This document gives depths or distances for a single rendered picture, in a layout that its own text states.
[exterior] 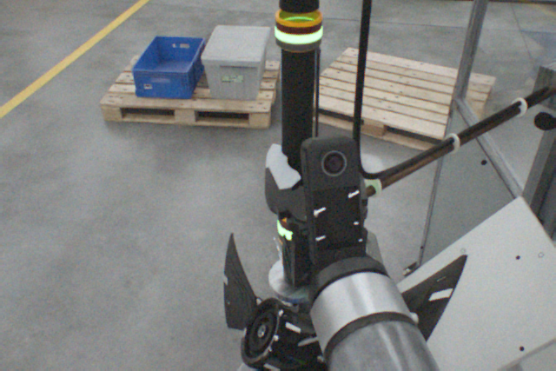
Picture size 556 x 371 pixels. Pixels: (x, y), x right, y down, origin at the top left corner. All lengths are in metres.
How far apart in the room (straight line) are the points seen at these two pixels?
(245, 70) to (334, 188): 3.19
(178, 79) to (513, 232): 3.00
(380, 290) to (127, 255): 2.50
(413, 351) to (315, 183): 0.15
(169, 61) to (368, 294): 4.02
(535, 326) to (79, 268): 2.32
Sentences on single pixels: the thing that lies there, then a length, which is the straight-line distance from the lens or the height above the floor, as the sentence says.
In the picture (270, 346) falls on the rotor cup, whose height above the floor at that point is 1.25.
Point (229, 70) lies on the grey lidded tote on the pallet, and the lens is 3.63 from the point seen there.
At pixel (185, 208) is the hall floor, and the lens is 3.06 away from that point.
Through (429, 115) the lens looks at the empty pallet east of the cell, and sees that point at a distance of 3.68.
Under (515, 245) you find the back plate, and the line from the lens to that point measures 1.02.
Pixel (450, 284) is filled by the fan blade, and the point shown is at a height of 1.44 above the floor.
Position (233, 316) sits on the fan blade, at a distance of 1.26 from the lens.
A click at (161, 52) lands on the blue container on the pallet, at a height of 0.23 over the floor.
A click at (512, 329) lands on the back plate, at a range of 0.97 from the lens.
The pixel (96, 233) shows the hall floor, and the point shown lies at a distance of 3.04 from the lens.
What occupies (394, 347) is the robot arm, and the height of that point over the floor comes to 1.68.
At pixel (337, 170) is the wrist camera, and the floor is 1.73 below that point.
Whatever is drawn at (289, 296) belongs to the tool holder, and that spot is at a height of 1.47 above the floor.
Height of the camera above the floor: 1.99
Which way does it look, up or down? 36 degrees down
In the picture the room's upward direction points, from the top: straight up
